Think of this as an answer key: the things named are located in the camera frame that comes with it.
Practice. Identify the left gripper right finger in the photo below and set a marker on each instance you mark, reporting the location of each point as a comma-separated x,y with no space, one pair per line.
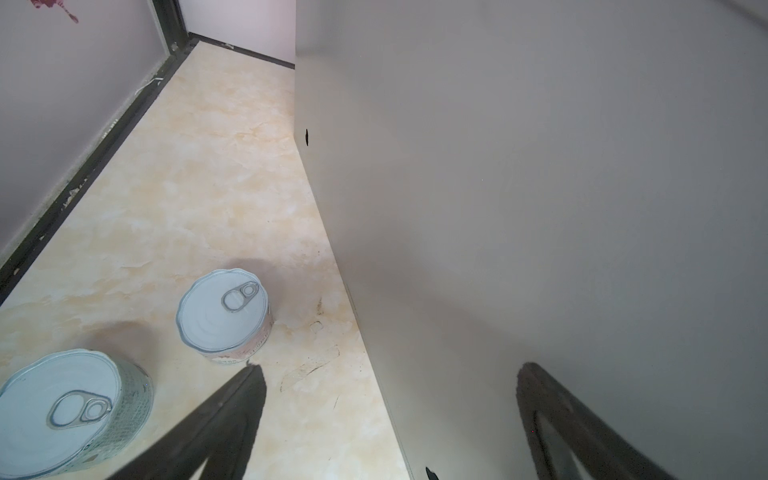
567,440

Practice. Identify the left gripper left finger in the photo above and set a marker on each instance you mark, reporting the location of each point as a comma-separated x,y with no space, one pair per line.
217,438

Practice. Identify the grey metal cabinet box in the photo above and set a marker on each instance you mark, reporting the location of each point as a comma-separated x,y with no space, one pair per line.
578,184

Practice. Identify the teal labelled can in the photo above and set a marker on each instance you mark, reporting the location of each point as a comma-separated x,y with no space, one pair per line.
69,411

